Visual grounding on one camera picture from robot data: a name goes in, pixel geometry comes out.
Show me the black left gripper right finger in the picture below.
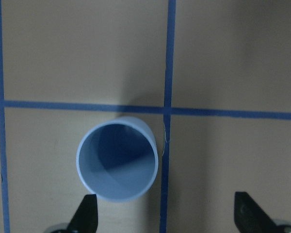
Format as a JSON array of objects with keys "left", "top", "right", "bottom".
[{"left": 234, "top": 191, "right": 280, "bottom": 233}]

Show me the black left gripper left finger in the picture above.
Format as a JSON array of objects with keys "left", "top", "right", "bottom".
[{"left": 66, "top": 194, "right": 98, "bottom": 233}]

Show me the blue cup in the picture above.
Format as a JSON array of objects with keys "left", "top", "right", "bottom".
[{"left": 76, "top": 116, "right": 159, "bottom": 202}]

